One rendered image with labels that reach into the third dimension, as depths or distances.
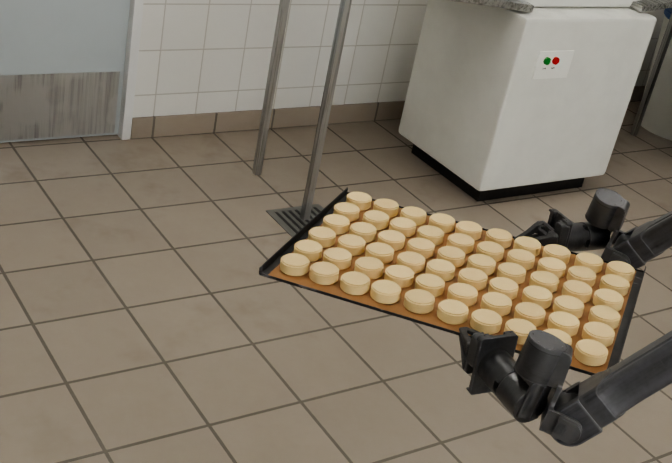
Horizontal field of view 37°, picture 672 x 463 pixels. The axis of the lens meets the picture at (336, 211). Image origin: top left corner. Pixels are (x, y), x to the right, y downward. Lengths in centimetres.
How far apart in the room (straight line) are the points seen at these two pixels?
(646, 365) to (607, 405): 8
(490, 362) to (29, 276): 214
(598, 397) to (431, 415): 164
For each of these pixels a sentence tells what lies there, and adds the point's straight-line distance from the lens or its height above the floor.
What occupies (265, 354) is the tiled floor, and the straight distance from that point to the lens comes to 314.
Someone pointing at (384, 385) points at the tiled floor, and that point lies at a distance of 312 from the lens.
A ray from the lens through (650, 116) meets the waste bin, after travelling 592.
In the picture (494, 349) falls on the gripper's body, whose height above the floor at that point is 101.
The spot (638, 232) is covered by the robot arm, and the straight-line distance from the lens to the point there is 200.
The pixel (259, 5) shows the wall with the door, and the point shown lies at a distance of 444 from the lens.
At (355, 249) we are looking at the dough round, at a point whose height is 97.
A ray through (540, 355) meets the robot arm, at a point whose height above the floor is 107.
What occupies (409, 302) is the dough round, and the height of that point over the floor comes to 99.
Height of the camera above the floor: 183
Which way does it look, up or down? 27 degrees down
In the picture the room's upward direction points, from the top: 12 degrees clockwise
